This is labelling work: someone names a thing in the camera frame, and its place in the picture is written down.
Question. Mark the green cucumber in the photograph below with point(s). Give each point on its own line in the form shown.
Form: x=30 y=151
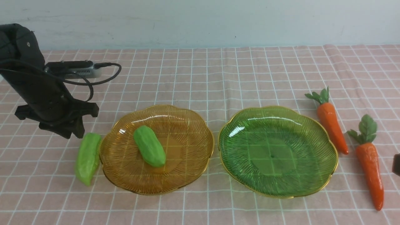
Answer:
x=149 y=146
x=87 y=160

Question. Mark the amber plastic plate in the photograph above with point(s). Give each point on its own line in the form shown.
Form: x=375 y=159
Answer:
x=185 y=138

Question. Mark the pink checkered tablecloth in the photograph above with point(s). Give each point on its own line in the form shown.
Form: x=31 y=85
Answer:
x=37 y=182

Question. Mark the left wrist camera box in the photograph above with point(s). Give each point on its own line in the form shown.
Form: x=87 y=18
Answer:
x=73 y=69

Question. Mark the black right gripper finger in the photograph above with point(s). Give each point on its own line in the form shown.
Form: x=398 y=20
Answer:
x=396 y=164

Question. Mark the orange carrot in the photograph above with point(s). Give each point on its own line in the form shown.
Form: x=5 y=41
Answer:
x=328 y=119
x=368 y=158

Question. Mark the green plastic plate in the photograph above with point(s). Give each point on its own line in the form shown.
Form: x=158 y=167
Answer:
x=277 y=152

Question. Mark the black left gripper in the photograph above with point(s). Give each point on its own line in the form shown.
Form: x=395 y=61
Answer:
x=49 y=102

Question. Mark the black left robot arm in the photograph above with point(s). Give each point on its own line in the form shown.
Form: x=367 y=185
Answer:
x=20 y=49

